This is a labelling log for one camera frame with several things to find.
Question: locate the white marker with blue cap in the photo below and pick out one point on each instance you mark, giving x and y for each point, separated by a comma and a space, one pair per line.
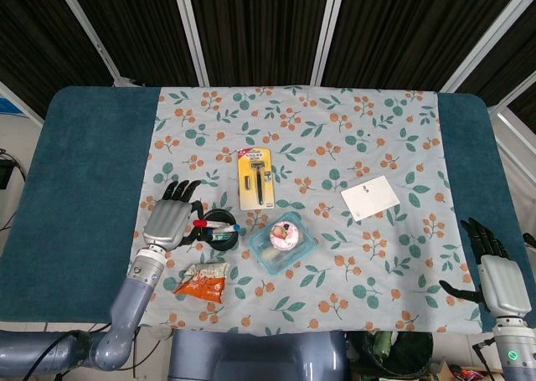
226, 230

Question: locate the yellow razor blister pack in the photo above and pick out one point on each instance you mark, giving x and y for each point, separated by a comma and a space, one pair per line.
256, 178

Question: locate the clear blue plastic container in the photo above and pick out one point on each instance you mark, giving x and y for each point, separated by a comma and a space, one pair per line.
281, 243

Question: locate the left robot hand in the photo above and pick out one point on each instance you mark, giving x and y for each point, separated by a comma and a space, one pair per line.
167, 222

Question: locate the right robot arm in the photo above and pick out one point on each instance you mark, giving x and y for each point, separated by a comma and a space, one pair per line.
514, 347

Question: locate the teal table mat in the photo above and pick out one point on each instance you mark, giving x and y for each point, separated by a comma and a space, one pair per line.
84, 197

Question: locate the pink round snack cup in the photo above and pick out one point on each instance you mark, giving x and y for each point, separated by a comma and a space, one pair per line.
285, 235

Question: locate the black round bowl with markers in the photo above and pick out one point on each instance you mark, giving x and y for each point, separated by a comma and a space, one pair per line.
221, 229

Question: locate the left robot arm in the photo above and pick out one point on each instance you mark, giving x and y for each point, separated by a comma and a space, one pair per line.
104, 310

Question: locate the orange snack bag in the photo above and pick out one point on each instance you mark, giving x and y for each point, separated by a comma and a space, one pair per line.
202, 283

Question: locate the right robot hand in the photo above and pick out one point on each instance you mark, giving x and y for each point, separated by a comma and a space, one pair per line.
498, 272

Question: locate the white marker with red cap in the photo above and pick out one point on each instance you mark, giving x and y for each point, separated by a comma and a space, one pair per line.
206, 223

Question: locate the floral tablecloth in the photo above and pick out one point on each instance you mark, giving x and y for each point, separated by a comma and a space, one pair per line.
293, 155

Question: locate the black waste bin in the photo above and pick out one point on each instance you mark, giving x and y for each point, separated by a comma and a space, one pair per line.
393, 351

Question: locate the white card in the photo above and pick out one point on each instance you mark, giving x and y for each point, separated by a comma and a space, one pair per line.
369, 197

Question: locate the robot torso base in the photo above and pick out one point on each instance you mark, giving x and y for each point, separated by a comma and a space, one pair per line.
257, 356

